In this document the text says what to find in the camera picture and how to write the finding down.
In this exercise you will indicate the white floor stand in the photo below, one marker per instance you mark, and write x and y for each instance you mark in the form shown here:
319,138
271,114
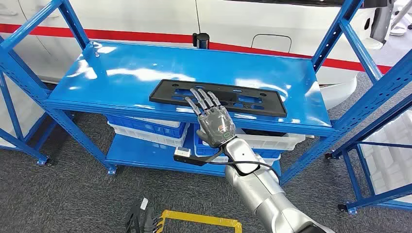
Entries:
399,30

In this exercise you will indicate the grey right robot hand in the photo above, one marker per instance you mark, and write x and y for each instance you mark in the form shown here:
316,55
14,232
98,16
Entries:
217,125

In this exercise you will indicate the yellow floor tape square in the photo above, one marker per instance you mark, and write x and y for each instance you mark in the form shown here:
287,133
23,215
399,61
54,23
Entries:
199,220

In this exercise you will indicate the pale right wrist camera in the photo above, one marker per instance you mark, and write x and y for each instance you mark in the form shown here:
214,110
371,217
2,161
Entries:
183,154

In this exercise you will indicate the black part in crate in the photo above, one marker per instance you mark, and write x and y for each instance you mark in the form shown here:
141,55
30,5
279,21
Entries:
264,132

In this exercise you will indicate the black plastic plate bracket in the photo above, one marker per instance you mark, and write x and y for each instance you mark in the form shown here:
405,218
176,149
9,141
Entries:
161,93

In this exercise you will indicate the black stanchion post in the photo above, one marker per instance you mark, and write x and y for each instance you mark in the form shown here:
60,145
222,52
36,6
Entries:
201,40

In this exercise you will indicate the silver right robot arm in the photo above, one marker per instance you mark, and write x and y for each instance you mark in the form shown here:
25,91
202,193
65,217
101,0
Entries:
264,193

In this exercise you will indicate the blue metal shelf rack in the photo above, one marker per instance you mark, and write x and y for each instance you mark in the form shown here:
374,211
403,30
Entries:
12,111
145,64
352,175

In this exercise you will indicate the white car with red stripe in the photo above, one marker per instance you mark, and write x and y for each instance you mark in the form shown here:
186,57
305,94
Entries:
128,16

